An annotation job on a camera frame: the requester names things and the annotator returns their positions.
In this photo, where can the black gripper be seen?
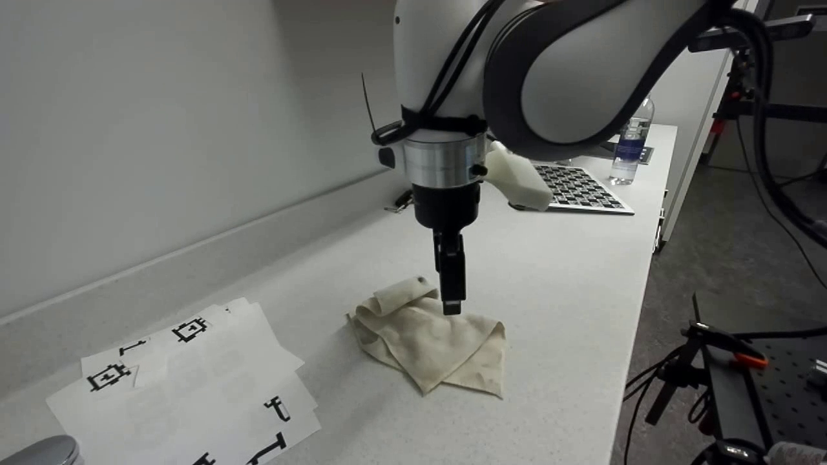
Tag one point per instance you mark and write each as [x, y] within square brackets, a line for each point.
[446, 206]

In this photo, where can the beige cloth towel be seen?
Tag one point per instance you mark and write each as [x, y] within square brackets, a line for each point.
[429, 345]

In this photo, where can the grey countertop backsplash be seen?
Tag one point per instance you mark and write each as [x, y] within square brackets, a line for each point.
[170, 274]

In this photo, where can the white keyboard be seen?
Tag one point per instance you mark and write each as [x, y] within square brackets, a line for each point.
[585, 190]

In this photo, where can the clear water bottle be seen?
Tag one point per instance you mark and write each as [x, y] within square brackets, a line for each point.
[632, 146]

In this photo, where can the white side cabinet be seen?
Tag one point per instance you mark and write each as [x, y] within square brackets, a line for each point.
[687, 197]

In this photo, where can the black tripod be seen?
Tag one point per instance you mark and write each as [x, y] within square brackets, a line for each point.
[687, 353]

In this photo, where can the white printed marker paper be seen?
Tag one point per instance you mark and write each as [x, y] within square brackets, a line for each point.
[216, 377]

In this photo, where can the black round base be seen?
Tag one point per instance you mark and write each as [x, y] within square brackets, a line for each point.
[730, 452]

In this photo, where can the black perforated breadboard plate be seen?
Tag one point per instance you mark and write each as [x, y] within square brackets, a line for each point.
[792, 395]

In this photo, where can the grey rounded object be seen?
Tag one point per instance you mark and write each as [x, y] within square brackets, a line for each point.
[797, 455]

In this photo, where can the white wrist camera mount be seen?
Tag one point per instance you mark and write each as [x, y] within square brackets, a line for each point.
[521, 177]

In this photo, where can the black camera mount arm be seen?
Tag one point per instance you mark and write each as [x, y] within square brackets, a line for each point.
[784, 110]

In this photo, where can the black stereo camera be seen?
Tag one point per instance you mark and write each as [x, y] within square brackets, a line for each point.
[788, 26]

